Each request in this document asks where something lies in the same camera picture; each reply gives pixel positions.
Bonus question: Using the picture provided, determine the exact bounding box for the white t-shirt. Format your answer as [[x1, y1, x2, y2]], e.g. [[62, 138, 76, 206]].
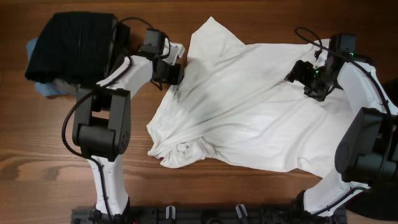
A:
[[147, 17, 354, 177]]

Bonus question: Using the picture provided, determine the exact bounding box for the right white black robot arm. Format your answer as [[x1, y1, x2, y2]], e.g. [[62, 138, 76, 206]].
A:
[[285, 34, 397, 221]]

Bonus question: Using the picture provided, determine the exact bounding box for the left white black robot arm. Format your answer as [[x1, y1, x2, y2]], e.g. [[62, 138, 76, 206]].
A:
[[67, 42, 185, 223]]

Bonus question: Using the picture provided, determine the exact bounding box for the dark object at right edge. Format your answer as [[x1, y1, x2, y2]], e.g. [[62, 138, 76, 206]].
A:
[[382, 78, 398, 106]]

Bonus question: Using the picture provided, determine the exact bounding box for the black folded garment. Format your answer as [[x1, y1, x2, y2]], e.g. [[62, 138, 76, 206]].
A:
[[25, 11, 130, 86]]

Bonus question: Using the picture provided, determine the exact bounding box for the grey folded garment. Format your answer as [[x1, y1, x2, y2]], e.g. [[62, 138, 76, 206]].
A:
[[52, 78, 80, 96]]

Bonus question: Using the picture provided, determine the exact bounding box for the light blue folded cloth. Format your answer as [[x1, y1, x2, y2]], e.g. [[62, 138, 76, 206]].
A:
[[26, 38, 67, 97]]

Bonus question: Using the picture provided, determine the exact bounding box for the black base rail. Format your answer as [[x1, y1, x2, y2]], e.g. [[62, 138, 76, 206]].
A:
[[70, 204, 348, 224]]

